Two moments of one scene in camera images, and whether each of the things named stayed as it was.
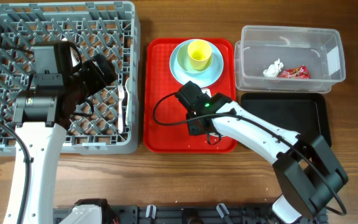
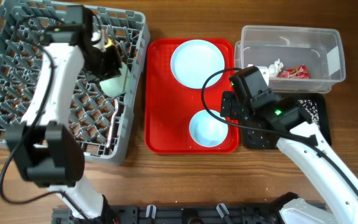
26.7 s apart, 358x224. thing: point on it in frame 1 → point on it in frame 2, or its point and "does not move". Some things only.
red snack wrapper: (299, 73) does not move
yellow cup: (199, 51) → (110, 42)
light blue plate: (197, 60) does not move
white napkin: (273, 70) does not move
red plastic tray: (165, 128) does not move
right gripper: (193, 128) → (234, 112)
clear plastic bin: (320, 49) does not move
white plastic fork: (120, 94) → (112, 122)
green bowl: (184, 61) → (116, 86)
